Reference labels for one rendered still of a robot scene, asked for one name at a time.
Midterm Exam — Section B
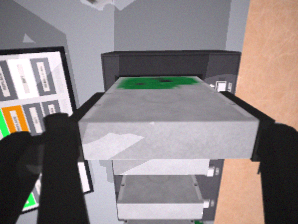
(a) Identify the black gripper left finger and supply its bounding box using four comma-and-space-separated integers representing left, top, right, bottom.
0, 92, 105, 224

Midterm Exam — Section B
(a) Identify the black-framed status screen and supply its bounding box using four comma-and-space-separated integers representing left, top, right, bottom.
0, 46, 94, 215

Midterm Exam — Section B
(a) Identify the black drive dock housing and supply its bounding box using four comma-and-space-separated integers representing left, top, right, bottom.
101, 50, 242, 221

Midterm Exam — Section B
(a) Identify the grey flat mat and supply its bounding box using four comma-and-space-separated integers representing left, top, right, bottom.
0, 0, 250, 224

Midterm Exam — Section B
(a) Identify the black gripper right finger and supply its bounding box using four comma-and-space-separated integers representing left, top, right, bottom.
219, 91, 298, 224

